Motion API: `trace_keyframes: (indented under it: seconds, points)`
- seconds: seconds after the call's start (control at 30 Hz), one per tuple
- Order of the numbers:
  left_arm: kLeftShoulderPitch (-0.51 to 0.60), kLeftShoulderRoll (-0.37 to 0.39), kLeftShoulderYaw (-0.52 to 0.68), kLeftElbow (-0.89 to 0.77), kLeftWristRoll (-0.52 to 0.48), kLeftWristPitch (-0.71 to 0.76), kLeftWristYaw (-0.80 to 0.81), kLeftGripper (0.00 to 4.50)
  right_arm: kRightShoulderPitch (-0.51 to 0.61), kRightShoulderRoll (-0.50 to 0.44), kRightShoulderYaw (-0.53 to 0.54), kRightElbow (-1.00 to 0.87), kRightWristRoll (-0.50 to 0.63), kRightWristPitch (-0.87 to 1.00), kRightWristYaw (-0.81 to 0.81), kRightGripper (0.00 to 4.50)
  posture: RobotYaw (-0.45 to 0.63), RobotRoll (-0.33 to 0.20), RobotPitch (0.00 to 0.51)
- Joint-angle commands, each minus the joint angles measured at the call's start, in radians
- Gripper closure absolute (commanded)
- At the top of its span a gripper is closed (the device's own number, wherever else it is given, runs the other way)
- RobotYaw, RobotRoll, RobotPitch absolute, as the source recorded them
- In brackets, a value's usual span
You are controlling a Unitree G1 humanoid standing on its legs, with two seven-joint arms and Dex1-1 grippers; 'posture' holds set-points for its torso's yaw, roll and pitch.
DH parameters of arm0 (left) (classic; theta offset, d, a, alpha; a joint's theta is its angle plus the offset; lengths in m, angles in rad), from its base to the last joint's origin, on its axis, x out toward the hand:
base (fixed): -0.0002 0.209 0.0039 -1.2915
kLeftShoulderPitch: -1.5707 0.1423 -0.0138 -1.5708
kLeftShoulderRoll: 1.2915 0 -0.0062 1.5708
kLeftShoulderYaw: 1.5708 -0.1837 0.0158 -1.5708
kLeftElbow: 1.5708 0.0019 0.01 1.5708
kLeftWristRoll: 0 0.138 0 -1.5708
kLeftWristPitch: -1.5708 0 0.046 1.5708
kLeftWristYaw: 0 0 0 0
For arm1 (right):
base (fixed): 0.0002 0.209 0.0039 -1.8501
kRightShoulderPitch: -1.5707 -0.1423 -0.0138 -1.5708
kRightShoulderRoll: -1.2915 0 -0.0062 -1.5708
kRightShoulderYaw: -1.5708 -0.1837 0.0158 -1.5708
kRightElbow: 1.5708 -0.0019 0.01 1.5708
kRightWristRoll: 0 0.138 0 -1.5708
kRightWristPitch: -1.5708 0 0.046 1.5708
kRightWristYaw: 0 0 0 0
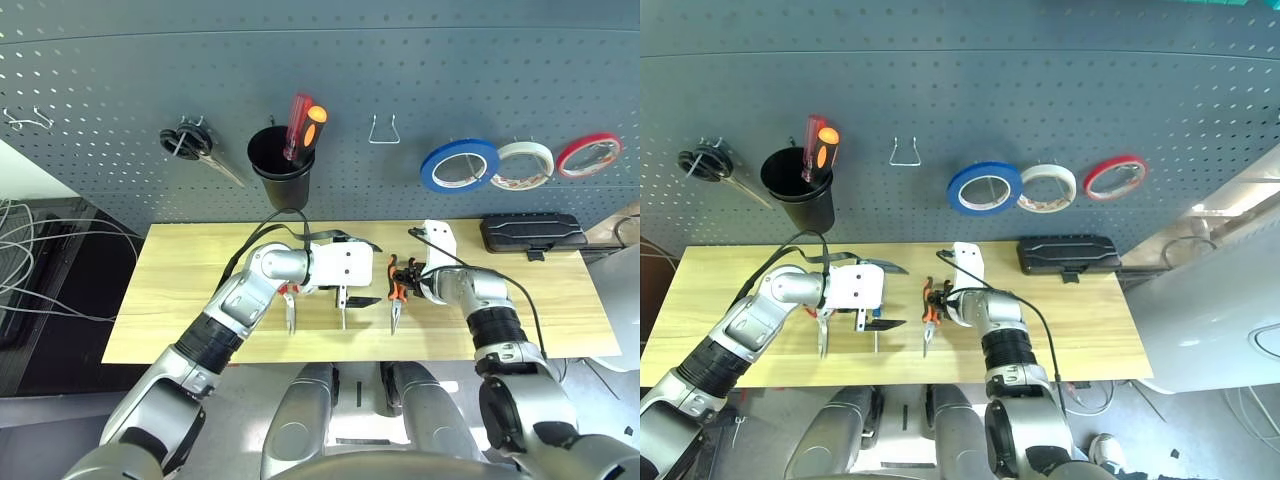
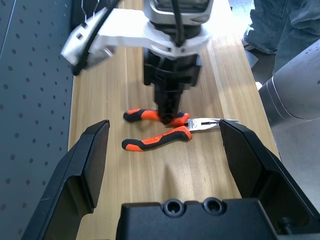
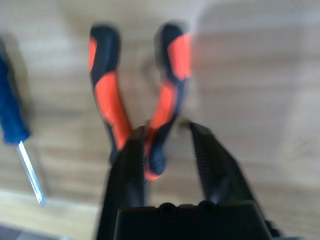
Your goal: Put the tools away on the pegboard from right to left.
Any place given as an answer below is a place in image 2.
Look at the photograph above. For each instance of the person in blue jeans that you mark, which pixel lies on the person in blue jeans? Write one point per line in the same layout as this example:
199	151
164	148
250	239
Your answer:
275	25

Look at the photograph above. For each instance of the orange black needle-nose pliers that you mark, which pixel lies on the orange black needle-nose pliers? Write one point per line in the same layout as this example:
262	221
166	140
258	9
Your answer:
160	140

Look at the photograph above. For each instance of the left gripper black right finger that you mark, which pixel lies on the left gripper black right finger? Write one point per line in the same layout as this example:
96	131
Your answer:
255	162

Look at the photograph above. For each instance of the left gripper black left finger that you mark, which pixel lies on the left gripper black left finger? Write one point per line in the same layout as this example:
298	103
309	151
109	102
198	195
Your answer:
75	170

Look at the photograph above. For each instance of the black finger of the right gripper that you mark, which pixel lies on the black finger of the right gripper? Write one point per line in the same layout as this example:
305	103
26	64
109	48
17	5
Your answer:
167	105

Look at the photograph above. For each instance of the silver right robot leg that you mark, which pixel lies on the silver right robot leg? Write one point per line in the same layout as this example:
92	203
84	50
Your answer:
295	95

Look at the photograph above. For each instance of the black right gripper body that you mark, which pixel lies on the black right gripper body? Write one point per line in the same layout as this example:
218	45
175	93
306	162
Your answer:
172	72

